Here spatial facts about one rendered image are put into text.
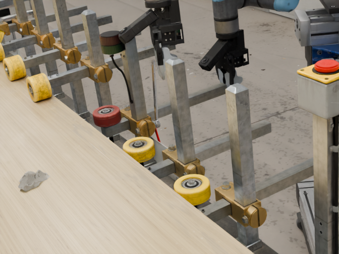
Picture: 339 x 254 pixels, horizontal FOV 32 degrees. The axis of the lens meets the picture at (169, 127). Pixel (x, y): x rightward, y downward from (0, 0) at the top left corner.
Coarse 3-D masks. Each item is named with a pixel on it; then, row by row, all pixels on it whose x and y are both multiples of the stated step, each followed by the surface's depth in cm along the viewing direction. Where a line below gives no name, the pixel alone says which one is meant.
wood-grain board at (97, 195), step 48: (0, 96) 194; (0, 144) 162; (48, 144) 158; (96, 144) 155; (0, 192) 139; (48, 192) 136; (96, 192) 134; (144, 192) 131; (0, 240) 122; (48, 240) 119; (96, 240) 118; (144, 240) 116; (192, 240) 114
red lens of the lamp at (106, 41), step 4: (100, 36) 159; (116, 36) 158; (100, 40) 160; (104, 40) 158; (108, 40) 158; (112, 40) 158; (116, 40) 159; (120, 40) 160; (104, 44) 159; (108, 44) 159; (112, 44) 159
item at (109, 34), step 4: (104, 32) 162; (108, 32) 161; (112, 32) 161; (116, 32) 160; (104, 36) 158; (108, 36) 158; (112, 36) 158; (116, 44) 159; (120, 52) 165; (124, 52) 163; (112, 56) 162; (124, 56) 163; (112, 60) 163; (116, 64) 164; (124, 76) 166; (128, 88) 168; (128, 92) 169; (132, 100) 170
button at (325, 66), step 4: (320, 60) 99; (324, 60) 99; (328, 60) 99; (332, 60) 98; (316, 64) 98; (320, 64) 98; (324, 64) 97; (328, 64) 97; (332, 64) 97; (336, 64) 97; (316, 68) 97; (320, 68) 97; (324, 68) 96; (328, 68) 96; (332, 68) 96; (336, 68) 96; (320, 72) 97; (324, 72) 97; (328, 72) 96
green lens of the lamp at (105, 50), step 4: (100, 44) 161; (120, 44) 160; (104, 48) 160; (108, 48) 159; (112, 48) 159; (116, 48) 159; (120, 48) 160; (104, 52) 160; (108, 52) 160; (112, 52) 160; (116, 52) 160
